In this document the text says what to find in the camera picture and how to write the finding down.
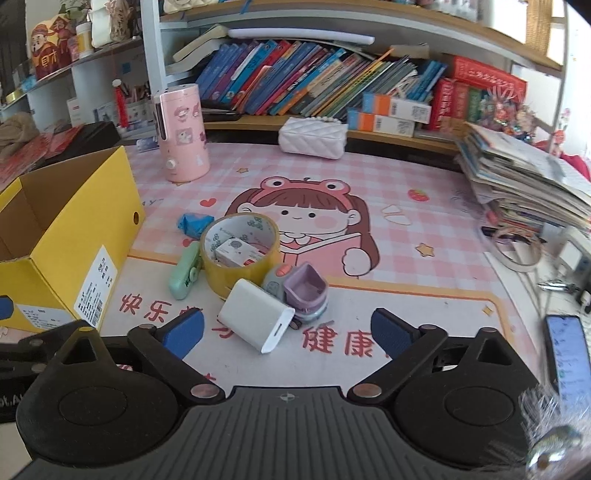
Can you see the black electric keyboard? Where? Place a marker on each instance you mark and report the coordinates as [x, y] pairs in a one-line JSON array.
[[94, 137]]

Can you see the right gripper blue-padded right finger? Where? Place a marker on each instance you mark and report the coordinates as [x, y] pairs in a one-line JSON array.
[[412, 351]]

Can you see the orange white box upper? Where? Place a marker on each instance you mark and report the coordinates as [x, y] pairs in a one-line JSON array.
[[404, 109]]

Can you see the purple grey toy car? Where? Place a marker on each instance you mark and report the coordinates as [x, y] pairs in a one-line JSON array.
[[300, 287]]

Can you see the stack of magazines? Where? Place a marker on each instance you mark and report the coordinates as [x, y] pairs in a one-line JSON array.
[[521, 184]]

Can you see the yellow tape roll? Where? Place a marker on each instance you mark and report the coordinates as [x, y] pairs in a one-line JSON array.
[[257, 230]]

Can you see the black smartphone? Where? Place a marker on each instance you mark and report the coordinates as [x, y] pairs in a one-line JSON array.
[[568, 360]]

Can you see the orange white box lower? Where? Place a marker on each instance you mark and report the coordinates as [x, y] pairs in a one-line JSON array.
[[368, 122]]

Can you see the orange white box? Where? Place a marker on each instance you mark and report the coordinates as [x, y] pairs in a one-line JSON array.
[[404, 109], [368, 122]]

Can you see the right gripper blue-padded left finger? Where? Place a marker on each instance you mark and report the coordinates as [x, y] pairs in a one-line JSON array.
[[160, 352]]

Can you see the row of books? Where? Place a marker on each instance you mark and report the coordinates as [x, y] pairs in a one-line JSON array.
[[307, 79]]

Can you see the red packaging sheets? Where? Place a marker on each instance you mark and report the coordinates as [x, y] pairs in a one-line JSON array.
[[46, 146]]

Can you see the blue candy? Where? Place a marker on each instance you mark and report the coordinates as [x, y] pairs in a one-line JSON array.
[[193, 225]]

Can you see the fortune god figure box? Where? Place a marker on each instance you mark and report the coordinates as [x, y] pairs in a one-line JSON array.
[[49, 45]]

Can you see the white power adapter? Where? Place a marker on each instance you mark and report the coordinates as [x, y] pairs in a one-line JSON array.
[[255, 316]]

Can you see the yellow cardboard box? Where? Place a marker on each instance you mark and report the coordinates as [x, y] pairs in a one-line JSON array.
[[66, 231]]

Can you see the small white red box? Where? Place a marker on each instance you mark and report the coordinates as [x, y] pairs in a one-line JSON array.
[[235, 253]]

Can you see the white quilted pouch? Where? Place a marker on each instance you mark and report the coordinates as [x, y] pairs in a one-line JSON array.
[[319, 137]]

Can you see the mint green small device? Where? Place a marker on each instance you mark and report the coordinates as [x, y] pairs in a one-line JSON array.
[[185, 273]]

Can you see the pink cartoon humidifier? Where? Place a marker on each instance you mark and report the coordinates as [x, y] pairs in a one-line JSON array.
[[181, 133]]

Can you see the beige cloth bundle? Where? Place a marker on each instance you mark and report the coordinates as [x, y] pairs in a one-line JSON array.
[[16, 132]]

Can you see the red tassel ornament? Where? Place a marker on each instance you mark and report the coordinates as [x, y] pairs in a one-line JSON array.
[[120, 101]]

